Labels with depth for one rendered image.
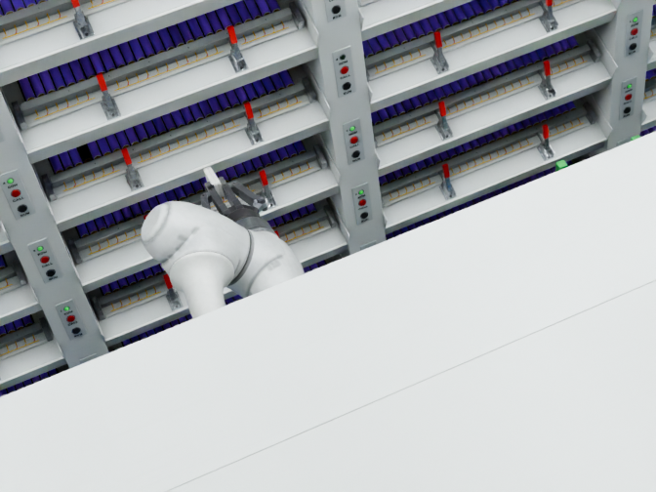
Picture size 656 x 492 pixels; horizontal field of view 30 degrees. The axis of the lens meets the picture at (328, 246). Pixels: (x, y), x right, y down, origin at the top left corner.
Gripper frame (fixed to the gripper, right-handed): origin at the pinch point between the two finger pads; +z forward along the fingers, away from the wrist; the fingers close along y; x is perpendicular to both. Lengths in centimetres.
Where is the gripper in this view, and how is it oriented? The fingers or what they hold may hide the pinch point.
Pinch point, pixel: (214, 182)
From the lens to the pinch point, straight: 232.4
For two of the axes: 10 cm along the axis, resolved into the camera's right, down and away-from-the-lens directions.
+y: 9.1, -3.7, 1.8
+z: -3.6, -5.1, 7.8
